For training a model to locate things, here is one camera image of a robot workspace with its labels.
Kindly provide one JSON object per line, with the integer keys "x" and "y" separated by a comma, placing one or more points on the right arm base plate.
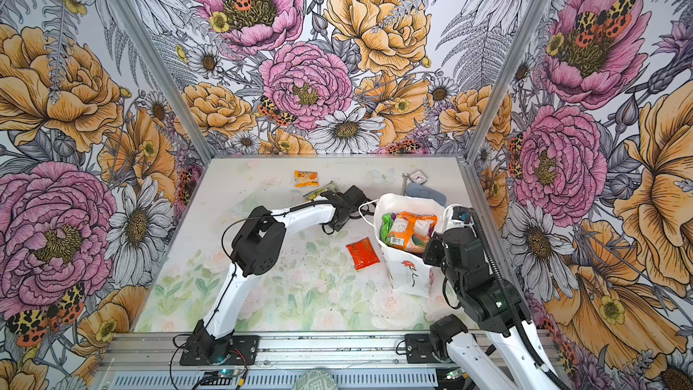
{"x": 419, "y": 350}

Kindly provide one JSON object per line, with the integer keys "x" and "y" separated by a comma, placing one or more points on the red snack packet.
{"x": 363, "y": 254}

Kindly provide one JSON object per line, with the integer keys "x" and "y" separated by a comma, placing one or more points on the orange snack bag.
{"x": 411, "y": 232}

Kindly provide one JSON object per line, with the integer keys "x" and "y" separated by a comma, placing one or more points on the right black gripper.
{"x": 435, "y": 244}

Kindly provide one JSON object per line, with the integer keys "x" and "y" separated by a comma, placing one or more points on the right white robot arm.
{"x": 488, "y": 300}

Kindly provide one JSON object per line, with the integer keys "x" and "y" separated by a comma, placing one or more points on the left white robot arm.
{"x": 253, "y": 252}

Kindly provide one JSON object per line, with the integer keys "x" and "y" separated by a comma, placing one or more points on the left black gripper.
{"x": 336, "y": 226}

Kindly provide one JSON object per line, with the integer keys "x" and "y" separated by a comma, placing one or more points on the blue grey glasses case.
{"x": 419, "y": 191}

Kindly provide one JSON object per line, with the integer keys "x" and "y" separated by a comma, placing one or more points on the bright green snack bag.
{"x": 386, "y": 226}

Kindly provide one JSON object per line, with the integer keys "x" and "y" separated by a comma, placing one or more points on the green yellow candy bag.
{"x": 312, "y": 195}

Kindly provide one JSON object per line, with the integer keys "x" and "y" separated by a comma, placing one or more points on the small metal wrench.
{"x": 405, "y": 182}

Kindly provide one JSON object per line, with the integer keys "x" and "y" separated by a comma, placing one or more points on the small square clock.
{"x": 418, "y": 177}

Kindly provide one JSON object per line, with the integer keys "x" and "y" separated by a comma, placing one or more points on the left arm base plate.
{"x": 228, "y": 351}

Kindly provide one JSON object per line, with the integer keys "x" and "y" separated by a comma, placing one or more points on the small orange cracker packet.
{"x": 304, "y": 179}

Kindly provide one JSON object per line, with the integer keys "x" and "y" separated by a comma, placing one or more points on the aluminium rail frame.
{"x": 355, "y": 359}

